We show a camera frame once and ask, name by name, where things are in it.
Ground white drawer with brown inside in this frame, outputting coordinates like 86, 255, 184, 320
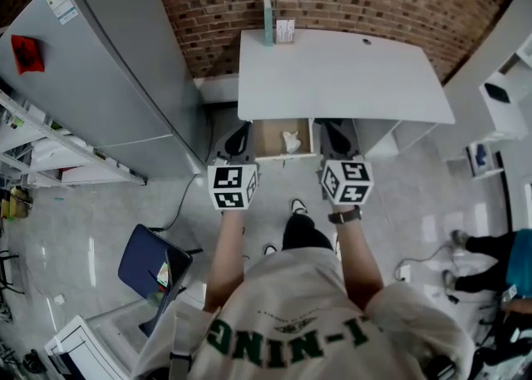
251, 118, 319, 162

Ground dark floor cable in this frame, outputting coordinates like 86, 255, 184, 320
164, 172, 199, 232

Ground blue white label sticker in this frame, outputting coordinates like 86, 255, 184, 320
42, 0, 79, 26

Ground white printer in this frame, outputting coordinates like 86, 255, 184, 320
43, 314, 126, 380

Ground white power cable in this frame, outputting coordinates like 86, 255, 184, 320
397, 243, 458, 271

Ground pale green upright board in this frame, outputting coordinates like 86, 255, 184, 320
262, 0, 276, 47

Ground blue black chair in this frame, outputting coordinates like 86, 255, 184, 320
117, 223, 204, 338

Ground white metal shelf rack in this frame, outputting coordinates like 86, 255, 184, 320
0, 86, 149, 190

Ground white open shelving unit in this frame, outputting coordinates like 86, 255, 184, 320
442, 0, 532, 180

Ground white shirt with green print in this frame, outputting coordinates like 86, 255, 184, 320
132, 247, 469, 380

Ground red paper sticker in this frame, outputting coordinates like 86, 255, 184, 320
10, 34, 46, 76

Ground grey shoulder strap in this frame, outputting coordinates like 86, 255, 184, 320
169, 311, 195, 380

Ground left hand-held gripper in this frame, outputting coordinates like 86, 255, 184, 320
207, 121, 259, 212

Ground white desk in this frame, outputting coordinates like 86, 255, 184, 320
236, 28, 456, 163

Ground person's left forearm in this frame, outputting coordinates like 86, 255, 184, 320
203, 210, 246, 313

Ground grey refrigerator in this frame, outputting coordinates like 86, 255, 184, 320
0, 0, 209, 182

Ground dark wristwatch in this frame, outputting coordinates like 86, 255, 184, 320
328, 207, 362, 225

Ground person's black trousers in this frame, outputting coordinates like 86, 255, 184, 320
282, 214, 336, 253

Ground person's right forearm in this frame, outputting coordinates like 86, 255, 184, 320
334, 222, 386, 311

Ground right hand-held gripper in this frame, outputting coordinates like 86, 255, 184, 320
320, 120, 374, 206

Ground white card box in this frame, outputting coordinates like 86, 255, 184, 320
274, 18, 297, 46

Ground black flat device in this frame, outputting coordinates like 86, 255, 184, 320
484, 82, 511, 104

